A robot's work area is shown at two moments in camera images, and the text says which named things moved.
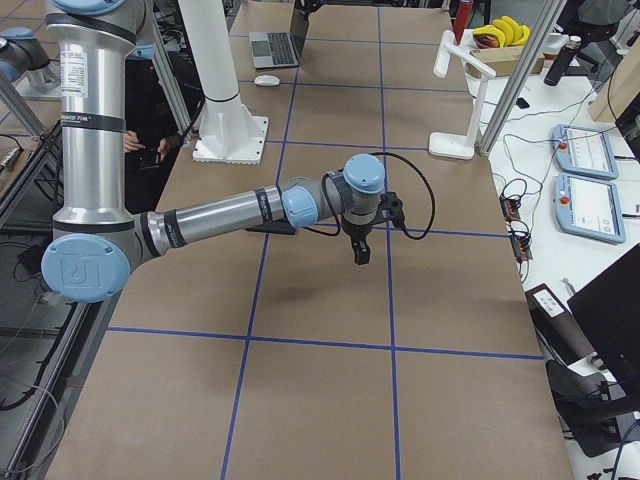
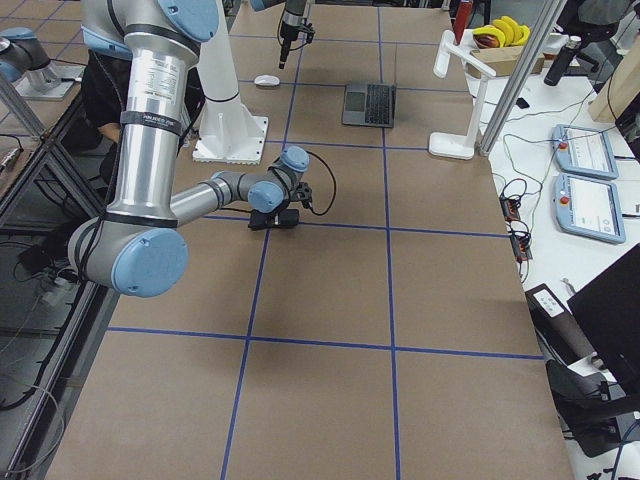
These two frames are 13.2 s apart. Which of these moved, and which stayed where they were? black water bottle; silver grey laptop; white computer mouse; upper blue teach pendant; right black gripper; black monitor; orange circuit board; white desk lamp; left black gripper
Moved: left black gripper; silver grey laptop; right black gripper
Stayed: black water bottle; white desk lamp; orange circuit board; white computer mouse; upper blue teach pendant; black monitor
